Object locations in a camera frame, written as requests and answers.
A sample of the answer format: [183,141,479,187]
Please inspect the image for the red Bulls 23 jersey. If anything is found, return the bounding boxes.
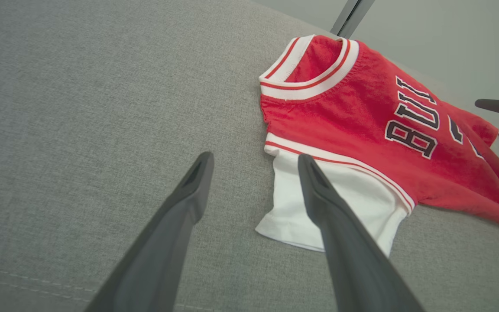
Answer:
[255,35,499,256]

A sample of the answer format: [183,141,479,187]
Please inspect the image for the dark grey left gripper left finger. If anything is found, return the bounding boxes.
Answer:
[85,152,214,312]

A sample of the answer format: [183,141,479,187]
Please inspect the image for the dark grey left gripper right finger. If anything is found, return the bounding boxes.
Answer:
[298,154,425,312]

